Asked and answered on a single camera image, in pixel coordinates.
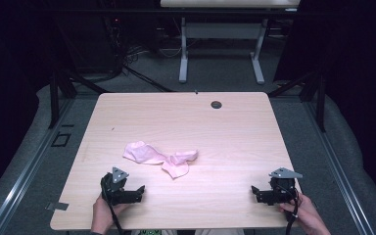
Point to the black tape square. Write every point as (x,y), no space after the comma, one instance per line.
(53,140)

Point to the aluminium floor rail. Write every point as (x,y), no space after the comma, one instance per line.
(29,169)
(339,173)

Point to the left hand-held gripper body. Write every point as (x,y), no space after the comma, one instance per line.
(115,192)

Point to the person's left hand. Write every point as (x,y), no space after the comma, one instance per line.
(100,215)

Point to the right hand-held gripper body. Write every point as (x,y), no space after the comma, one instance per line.
(279,192)

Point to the pink sock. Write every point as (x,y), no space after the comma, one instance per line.
(178,166)
(142,153)

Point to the grey tape strip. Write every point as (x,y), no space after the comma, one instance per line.
(58,206)

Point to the black metal frame stand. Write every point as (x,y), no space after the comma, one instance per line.
(320,101)
(55,98)

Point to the person's right hand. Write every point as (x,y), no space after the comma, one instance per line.
(306,218)

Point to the white desk with metal legs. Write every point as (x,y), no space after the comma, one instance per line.
(222,31)

